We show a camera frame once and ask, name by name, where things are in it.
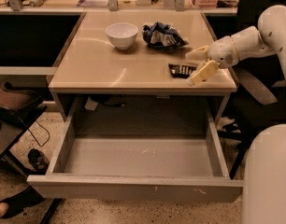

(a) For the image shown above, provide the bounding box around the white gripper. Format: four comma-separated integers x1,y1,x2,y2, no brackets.
185,36,238,86

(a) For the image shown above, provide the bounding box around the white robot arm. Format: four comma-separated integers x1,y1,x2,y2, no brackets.
186,5,286,224

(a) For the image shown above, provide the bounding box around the beige topped drawer cabinet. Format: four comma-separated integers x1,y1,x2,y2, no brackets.
49,10,237,125

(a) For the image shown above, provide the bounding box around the open grey top drawer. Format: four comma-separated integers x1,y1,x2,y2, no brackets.
28,96,242,203

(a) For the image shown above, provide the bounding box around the crumpled blue chip bag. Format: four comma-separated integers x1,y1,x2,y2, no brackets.
142,21,188,50

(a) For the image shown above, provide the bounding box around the black office chair right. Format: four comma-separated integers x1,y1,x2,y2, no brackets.
219,0,286,177

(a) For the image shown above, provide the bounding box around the white ceramic bowl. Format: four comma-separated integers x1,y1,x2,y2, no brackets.
106,22,138,49

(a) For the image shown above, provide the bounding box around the brown seat chair left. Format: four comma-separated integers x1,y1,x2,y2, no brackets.
0,82,47,176

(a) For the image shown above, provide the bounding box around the person's foot in black sandal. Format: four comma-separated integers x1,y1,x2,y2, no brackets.
0,186,44,219

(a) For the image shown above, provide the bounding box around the black cable on floor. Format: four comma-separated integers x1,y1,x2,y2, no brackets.
25,120,51,147

